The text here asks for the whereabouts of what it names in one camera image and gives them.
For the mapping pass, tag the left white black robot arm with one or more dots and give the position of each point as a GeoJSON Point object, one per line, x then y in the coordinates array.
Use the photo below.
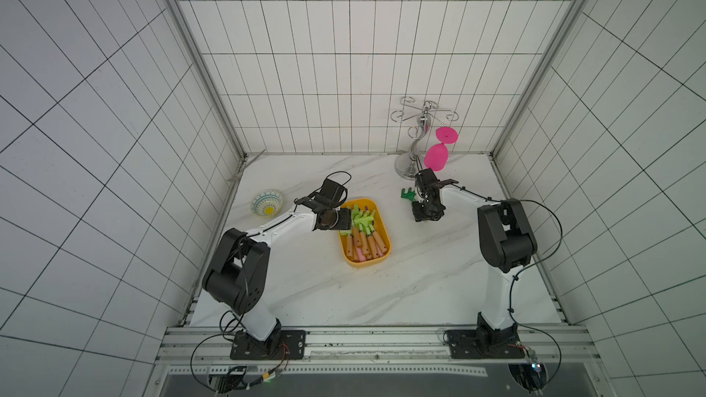
{"type": "Point", "coordinates": [237, 273]}

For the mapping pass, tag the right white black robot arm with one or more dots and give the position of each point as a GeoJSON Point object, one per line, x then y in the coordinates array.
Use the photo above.
{"type": "Point", "coordinates": [507, 243]}

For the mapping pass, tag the patterned small bowl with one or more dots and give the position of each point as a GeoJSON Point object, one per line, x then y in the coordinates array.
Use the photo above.
{"type": "Point", "coordinates": [267, 203]}

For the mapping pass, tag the silver metal glass rack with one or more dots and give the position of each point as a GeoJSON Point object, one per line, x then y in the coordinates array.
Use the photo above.
{"type": "Point", "coordinates": [409, 163]}

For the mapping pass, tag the pink plastic wine glass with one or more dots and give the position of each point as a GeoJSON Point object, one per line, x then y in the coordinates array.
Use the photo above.
{"type": "Point", "coordinates": [438, 155]}

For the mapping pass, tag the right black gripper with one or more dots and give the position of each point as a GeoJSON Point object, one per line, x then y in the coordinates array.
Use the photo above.
{"type": "Point", "coordinates": [422, 210]}

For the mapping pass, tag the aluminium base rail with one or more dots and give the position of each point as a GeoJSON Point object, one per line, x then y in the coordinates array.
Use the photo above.
{"type": "Point", "coordinates": [196, 351]}

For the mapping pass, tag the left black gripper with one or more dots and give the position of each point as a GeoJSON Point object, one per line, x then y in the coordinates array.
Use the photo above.
{"type": "Point", "coordinates": [345, 222]}

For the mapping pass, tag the yellow plastic storage box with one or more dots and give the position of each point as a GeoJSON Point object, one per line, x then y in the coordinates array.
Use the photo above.
{"type": "Point", "coordinates": [367, 242]}

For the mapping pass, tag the dark green claw rake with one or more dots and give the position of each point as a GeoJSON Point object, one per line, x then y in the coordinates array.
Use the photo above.
{"type": "Point", "coordinates": [409, 194]}

